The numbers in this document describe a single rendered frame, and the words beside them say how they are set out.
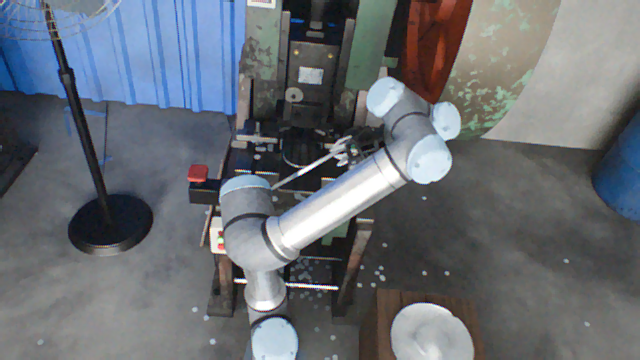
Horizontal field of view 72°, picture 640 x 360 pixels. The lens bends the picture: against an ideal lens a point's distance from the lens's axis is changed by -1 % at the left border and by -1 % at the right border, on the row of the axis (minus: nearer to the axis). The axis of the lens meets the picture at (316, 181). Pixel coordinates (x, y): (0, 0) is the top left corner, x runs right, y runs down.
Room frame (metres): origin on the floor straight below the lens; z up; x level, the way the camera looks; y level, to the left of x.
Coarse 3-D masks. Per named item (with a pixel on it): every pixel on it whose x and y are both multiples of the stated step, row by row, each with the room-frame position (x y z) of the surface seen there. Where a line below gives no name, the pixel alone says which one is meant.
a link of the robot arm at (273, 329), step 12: (252, 324) 0.59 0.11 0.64; (264, 324) 0.58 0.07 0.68; (276, 324) 0.58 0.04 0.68; (288, 324) 0.59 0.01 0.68; (252, 336) 0.56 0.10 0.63; (264, 336) 0.54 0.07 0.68; (276, 336) 0.55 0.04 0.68; (288, 336) 0.56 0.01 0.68; (252, 348) 0.54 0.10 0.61; (264, 348) 0.52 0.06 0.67; (276, 348) 0.52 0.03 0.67; (288, 348) 0.53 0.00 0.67
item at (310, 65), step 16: (304, 32) 1.25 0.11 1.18; (320, 32) 1.24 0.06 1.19; (336, 32) 1.29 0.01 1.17; (288, 48) 1.19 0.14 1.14; (304, 48) 1.20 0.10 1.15; (320, 48) 1.20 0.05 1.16; (336, 48) 1.21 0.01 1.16; (288, 64) 1.19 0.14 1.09; (304, 64) 1.20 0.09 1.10; (320, 64) 1.20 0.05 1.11; (336, 64) 1.21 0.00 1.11; (288, 80) 1.19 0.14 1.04; (304, 80) 1.20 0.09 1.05; (320, 80) 1.20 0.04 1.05; (288, 96) 1.18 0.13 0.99; (304, 96) 1.20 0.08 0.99; (320, 96) 1.20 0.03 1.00; (288, 112) 1.19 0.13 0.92; (304, 112) 1.17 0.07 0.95; (320, 112) 1.17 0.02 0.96
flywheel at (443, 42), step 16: (448, 0) 1.24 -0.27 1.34; (464, 0) 1.18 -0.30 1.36; (416, 16) 1.55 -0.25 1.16; (432, 16) 1.29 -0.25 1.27; (448, 16) 1.25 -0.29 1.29; (464, 16) 1.15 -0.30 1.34; (416, 32) 1.51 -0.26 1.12; (432, 32) 1.36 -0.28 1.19; (448, 32) 1.22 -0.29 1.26; (416, 48) 1.46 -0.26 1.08; (432, 48) 1.31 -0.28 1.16; (448, 48) 1.18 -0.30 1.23; (416, 64) 1.40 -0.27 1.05; (432, 64) 1.26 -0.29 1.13; (448, 64) 1.14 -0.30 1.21; (416, 80) 1.32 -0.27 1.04; (432, 80) 1.22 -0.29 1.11; (432, 96) 1.08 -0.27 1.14
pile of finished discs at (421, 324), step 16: (416, 304) 0.92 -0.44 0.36; (432, 304) 0.93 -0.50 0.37; (400, 320) 0.85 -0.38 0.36; (416, 320) 0.86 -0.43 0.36; (432, 320) 0.87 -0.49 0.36; (448, 320) 0.88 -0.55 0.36; (400, 336) 0.78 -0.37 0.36; (416, 336) 0.79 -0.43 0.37; (432, 336) 0.80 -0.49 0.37; (448, 336) 0.81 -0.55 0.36; (464, 336) 0.82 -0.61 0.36; (400, 352) 0.73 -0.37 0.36; (416, 352) 0.74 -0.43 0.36; (432, 352) 0.74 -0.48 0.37; (448, 352) 0.75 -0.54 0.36; (464, 352) 0.76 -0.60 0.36
